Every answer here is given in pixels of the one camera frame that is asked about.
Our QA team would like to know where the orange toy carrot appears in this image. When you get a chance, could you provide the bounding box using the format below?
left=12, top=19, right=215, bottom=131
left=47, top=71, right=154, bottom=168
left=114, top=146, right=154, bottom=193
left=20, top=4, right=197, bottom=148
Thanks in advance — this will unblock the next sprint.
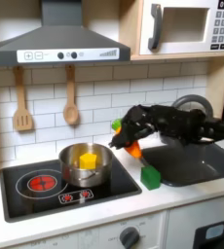
left=111, top=118, right=143, bottom=160

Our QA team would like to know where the steel pot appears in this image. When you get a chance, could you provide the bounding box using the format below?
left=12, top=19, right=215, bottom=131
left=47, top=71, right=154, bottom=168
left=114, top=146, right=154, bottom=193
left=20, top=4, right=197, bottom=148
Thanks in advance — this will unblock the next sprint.
left=58, top=142, right=114, bottom=189

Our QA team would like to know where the yellow block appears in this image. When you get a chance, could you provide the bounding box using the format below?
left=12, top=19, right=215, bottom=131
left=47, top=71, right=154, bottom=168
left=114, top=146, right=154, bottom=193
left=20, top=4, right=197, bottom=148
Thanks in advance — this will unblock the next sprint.
left=79, top=153, right=97, bottom=170

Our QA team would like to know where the green block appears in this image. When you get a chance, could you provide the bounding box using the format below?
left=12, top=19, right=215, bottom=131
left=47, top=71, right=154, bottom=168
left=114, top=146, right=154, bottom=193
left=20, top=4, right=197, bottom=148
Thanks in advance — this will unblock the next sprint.
left=140, top=164, right=162, bottom=191

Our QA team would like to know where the black stove cooktop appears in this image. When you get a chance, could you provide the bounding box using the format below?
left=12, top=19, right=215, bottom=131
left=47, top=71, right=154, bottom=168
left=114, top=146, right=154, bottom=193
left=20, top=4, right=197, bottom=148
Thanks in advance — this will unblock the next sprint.
left=0, top=155, right=143, bottom=224

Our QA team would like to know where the wooden spoon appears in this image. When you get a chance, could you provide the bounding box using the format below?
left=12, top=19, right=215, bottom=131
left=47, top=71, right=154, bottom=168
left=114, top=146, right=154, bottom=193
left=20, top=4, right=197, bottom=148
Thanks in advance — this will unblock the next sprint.
left=62, top=64, right=80, bottom=126

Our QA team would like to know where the grey tap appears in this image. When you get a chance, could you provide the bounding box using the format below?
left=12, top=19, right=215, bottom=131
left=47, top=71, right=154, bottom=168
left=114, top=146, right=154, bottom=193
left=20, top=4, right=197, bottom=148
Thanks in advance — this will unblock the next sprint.
left=171, top=94, right=214, bottom=120

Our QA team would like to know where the grey sink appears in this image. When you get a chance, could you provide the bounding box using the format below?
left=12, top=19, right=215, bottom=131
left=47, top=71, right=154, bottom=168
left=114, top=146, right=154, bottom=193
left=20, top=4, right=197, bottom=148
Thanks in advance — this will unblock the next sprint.
left=141, top=140, right=224, bottom=188

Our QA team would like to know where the wooden shelf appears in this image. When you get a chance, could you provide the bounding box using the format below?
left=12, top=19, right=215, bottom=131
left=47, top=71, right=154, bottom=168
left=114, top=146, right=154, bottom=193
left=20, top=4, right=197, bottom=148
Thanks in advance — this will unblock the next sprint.
left=130, top=51, right=224, bottom=62

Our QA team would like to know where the white toy microwave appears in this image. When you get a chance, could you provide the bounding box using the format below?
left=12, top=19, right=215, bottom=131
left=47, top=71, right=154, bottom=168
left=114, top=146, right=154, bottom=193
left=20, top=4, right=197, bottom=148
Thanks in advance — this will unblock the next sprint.
left=138, top=0, right=224, bottom=56

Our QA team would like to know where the grey stove knob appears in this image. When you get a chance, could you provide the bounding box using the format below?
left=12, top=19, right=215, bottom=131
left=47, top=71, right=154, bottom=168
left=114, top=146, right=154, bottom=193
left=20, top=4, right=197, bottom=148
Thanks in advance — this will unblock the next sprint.
left=119, top=226, right=141, bottom=249

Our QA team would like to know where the grey extractor hood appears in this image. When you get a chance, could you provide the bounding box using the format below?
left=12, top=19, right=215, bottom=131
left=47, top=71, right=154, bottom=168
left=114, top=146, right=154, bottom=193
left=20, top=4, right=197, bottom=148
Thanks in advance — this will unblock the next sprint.
left=0, top=0, right=131, bottom=67

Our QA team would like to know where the wooden slotted spatula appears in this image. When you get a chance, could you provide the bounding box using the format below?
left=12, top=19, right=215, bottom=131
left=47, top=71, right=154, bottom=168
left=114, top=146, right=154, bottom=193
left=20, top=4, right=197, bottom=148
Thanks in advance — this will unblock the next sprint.
left=12, top=66, right=34, bottom=132

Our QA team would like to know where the black oven door panel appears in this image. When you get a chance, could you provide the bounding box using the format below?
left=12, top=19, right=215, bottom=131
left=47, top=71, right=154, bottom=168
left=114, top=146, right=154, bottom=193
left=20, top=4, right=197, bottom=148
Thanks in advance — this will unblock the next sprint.
left=192, top=218, right=224, bottom=249

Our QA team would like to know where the grey microwave handle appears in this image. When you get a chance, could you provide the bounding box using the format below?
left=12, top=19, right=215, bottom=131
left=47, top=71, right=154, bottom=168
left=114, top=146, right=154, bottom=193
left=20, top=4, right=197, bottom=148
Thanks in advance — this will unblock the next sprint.
left=147, top=3, right=164, bottom=52

